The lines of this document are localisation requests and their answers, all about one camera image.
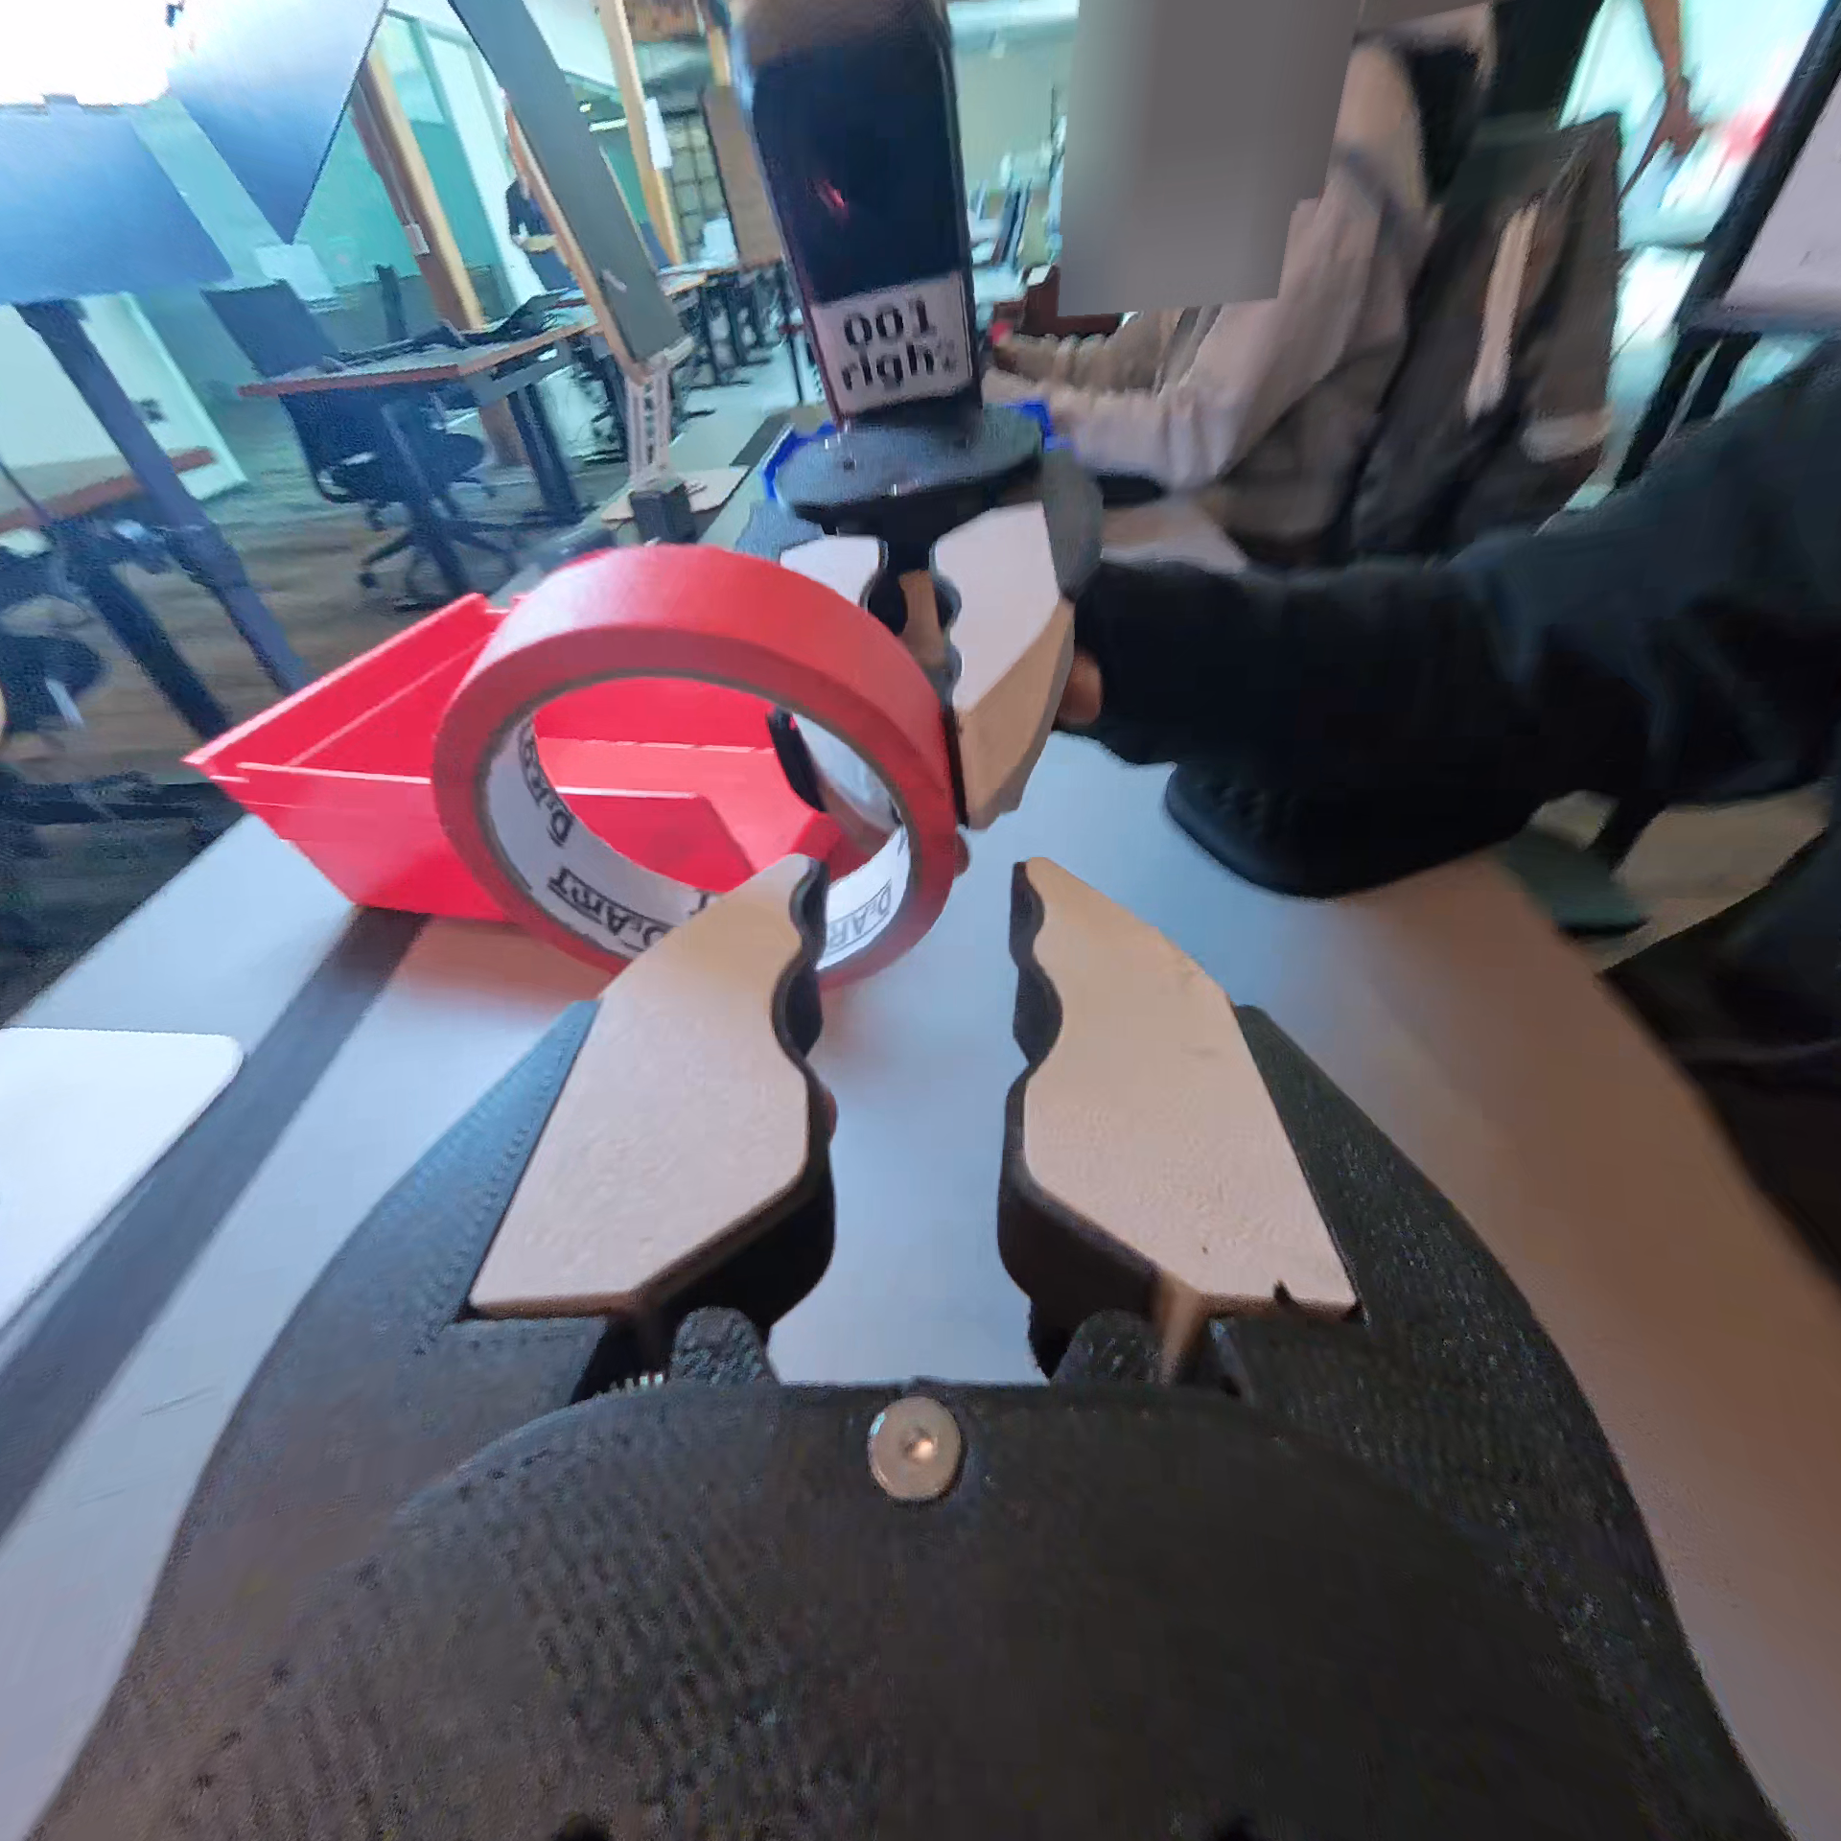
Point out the person's right forearm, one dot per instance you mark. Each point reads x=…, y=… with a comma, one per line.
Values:
x=1438, y=692

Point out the red plastic bin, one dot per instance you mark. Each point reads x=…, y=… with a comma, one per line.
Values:
x=332, y=764

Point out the red tape roll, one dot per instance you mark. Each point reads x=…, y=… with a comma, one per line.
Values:
x=691, y=603

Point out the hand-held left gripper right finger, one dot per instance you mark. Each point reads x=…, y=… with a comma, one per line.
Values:
x=1164, y=1122

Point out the studio light panel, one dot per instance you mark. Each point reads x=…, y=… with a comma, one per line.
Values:
x=87, y=203

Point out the dark striped jacket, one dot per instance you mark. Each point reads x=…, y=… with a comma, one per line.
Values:
x=1496, y=360

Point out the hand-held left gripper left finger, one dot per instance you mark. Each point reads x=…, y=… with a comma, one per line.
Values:
x=662, y=1108

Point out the black office chair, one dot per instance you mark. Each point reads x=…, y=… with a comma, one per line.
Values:
x=373, y=445

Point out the wooden office desk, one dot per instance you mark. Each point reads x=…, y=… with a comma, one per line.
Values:
x=418, y=366

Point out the grey board on stand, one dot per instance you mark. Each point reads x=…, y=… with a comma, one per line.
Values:
x=574, y=173

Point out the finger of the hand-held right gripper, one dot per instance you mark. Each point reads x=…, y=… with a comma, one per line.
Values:
x=1006, y=648
x=856, y=777

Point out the light stand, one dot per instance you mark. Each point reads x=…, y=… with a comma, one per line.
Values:
x=159, y=490

